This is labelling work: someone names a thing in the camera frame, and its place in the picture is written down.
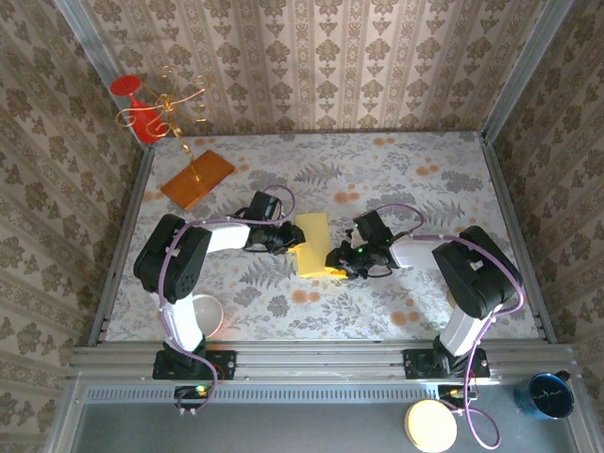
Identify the floral patterned table cover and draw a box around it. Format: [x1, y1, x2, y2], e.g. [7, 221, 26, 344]
[104, 131, 542, 342]

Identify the white bowl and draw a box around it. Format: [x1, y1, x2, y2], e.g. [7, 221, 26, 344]
[191, 294, 226, 340]

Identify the black controller box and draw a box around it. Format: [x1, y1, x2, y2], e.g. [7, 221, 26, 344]
[438, 384, 478, 411]
[174, 384, 213, 416]

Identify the yellow round plate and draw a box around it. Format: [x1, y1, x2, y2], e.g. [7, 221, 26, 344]
[404, 398, 459, 452]

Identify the red wine glass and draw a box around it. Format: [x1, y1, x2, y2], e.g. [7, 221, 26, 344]
[110, 75, 166, 144]

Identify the blue mug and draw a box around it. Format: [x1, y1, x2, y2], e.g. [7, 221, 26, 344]
[512, 370, 576, 422]

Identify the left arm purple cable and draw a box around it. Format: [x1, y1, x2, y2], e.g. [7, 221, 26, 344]
[158, 183, 296, 419]

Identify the gold wire rack wooden base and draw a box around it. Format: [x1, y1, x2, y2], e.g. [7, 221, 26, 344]
[116, 64, 236, 212]

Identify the long aluminium mounting rail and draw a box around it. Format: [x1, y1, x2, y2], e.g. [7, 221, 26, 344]
[68, 340, 579, 382]

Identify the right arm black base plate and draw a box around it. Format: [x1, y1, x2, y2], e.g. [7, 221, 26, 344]
[403, 347, 491, 378]

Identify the grey slotted cable duct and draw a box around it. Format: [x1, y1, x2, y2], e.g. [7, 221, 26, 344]
[82, 382, 572, 405]

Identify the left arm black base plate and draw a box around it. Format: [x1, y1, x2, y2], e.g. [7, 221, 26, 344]
[151, 349, 238, 381]

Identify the aluminium table side rail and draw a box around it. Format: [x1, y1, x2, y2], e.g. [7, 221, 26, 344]
[478, 134, 558, 344]
[87, 145, 157, 345]

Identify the aluminium frame post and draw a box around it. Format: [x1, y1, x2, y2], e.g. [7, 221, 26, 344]
[480, 0, 577, 143]
[51, 0, 155, 152]

